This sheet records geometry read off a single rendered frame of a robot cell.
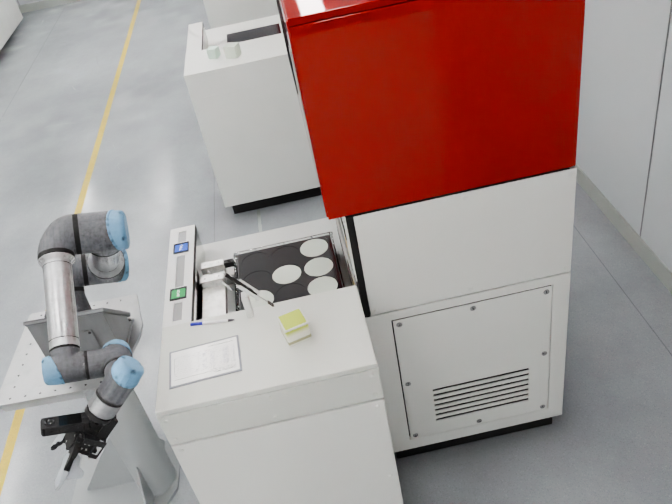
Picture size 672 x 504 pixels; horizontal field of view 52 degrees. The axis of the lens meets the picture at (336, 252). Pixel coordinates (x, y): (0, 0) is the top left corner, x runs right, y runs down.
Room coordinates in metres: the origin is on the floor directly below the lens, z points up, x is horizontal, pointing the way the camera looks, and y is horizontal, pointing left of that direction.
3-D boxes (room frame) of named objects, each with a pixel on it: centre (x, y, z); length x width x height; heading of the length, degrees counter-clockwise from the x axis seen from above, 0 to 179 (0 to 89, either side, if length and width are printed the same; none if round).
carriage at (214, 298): (1.82, 0.44, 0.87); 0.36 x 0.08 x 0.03; 1
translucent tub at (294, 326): (1.47, 0.16, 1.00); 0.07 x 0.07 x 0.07; 16
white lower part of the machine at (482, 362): (2.05, -0.38, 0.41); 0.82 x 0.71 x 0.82; 1
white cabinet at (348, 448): (1.76, 0.28, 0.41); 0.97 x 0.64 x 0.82; 1
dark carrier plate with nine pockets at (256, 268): (1.85, 0.18, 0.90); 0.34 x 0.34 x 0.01; 1
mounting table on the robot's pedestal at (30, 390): (1.80, 0.94, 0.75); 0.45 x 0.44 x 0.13; 88
